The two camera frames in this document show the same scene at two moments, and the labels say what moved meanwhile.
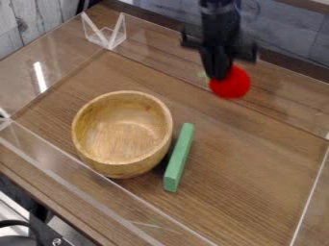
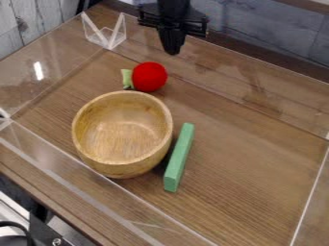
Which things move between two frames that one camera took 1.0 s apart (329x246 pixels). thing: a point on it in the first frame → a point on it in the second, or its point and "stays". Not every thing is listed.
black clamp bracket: x=43 y=234 stays
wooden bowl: x=122 y=129 stays
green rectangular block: x=179 y=157 stays
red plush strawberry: x=234 y=86 → x=147 y=76
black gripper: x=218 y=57 → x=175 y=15
